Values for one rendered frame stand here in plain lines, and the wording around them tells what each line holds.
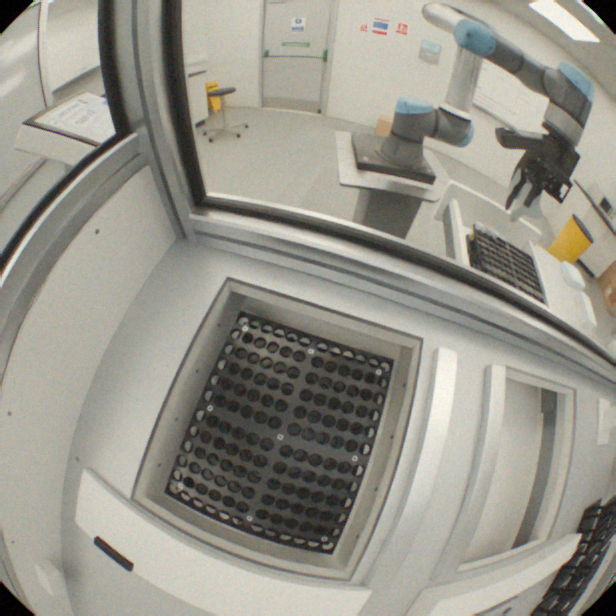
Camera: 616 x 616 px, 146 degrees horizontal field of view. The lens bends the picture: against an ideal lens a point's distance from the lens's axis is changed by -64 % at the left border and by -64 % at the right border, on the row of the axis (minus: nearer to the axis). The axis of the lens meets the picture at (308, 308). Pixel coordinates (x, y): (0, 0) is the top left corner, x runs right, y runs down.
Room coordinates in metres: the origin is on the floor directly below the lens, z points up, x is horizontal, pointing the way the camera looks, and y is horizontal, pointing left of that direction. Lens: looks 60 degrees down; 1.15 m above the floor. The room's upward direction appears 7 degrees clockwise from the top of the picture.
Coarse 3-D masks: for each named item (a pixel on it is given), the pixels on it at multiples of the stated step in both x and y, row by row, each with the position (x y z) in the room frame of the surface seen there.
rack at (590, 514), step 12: (600, 504) -0.25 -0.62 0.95; (612, 504) -0.24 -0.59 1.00; (588, 516) -0.23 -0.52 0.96; (600, 516) -0.23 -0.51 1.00; (612, 516) -0.23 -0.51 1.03; (588, 528) -0.28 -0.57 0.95; (600, 528) -0.26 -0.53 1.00; (612, 528) -0.27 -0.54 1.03; (588, 540) -0.28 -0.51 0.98; (600, 540) -0.28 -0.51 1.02
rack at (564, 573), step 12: (576, 552) -0.33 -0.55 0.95; (588, 552) -0.35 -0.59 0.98; (600, 552) -0.36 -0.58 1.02; (564, 564) -0.33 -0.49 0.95; (588, 564) -0.37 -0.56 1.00; (600, 564) -0.39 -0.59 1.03; (564, 576) -0.39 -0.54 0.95; (576, 576) -0.36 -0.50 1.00; (588, 576) -0.37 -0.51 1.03; (552, 588) -0.39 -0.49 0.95; (564, 588) -0.38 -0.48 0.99
